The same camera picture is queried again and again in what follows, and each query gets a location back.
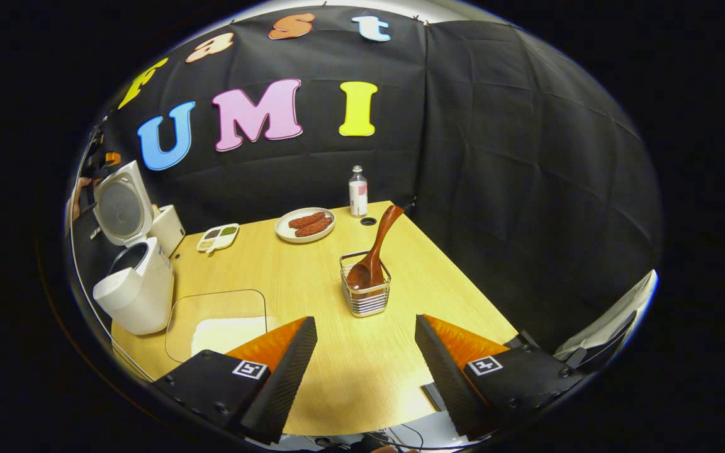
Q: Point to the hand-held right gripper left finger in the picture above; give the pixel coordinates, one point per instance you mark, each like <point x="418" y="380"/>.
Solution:
<point x="284" y="377"/>

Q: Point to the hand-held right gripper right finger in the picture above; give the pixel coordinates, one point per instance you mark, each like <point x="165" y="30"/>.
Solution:
<point x="447" y="377"/>

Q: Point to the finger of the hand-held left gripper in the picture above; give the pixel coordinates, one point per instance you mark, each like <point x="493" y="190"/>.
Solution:
<point x="113" y="158"/>

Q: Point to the clear tray of white rice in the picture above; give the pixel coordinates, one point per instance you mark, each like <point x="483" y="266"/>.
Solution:
<point x="224" y="330"/>

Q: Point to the white rice cooker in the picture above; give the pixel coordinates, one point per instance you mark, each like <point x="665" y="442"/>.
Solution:
<point x="142" y="302"/>

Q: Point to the brown wooden spoon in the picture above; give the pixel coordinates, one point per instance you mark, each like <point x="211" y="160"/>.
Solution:
<point x="384" y="233"/>

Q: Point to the white toaster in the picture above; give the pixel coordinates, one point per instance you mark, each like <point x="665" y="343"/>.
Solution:
<point x="170" y="229"/>

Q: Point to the white divided grain dish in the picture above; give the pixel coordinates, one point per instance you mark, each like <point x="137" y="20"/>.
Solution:
<point x="218" y="244"/>

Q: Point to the white round plate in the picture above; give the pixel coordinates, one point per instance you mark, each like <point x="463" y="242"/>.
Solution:
<point x="284" y="234"/>

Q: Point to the red sausage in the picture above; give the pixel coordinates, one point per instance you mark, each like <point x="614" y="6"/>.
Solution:
<point x="314" y="228"/>
<point x="306" y="220"/>

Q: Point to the black table grommet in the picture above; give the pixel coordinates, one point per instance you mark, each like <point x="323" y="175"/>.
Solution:
<point x="368" y="221"/>

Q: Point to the clear bottle pink label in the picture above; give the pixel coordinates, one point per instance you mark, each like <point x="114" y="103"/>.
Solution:
<point x="358" y="198"/>

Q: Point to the black backdrop cloth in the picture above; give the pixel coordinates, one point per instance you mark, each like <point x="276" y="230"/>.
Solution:
<point x="494" y="157"/>

